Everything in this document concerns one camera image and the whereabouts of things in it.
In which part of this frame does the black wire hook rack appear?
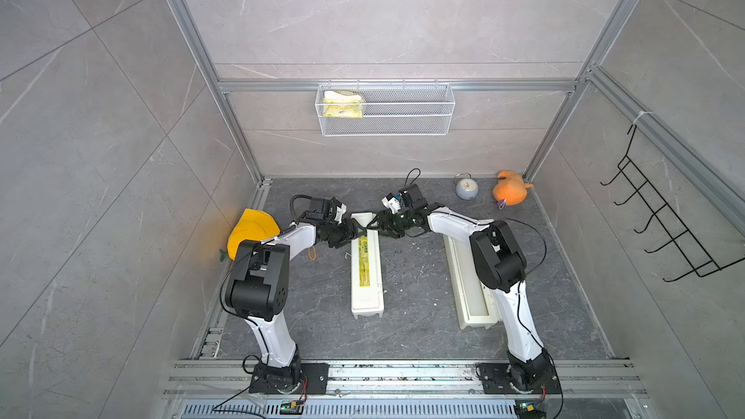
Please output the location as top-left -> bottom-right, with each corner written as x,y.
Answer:
599,124 -> 744,283

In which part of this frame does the wire mesh wall basket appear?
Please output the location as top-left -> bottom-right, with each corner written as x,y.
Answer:
314,83 -> 456,137

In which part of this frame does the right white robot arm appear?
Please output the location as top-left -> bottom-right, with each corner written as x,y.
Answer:
323,184 -> 554,392

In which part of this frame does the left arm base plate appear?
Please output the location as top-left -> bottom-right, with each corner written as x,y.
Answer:
249,363 -> 330,395

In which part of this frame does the white wrap dispenser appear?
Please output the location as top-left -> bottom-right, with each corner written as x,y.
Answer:
351,229 -> 384,319

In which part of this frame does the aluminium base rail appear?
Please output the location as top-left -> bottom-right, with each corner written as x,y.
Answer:
158,360 -> 652,418

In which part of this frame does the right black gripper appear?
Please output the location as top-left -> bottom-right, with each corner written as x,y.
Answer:
367,210 -> 414,239

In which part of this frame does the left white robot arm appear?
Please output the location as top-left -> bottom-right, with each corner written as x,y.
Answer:
221,194 -> 366,392

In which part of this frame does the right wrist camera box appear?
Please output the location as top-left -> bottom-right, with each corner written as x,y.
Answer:
381,193 -> 405,215

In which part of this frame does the orange plush toy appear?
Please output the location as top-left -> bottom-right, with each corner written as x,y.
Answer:
493,170 -> 534,209

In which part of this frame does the yellow wipes packet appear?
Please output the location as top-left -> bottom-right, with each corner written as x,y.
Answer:
321,89 -> 366,118

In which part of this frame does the white dispenser base tray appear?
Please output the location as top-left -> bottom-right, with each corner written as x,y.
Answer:
444,236 -> 502,330

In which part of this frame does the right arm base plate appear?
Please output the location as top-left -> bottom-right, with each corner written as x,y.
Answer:
475,362 -> 562,395

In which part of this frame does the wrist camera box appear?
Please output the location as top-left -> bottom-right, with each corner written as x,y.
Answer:
329,198 -> 347,223
381,193 -> 405,215

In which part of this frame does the yellow bucket hat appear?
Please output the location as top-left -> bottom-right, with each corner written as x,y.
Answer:
227,209 -> 281,260

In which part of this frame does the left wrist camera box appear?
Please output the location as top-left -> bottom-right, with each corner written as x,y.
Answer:
329,198 -> 347,223

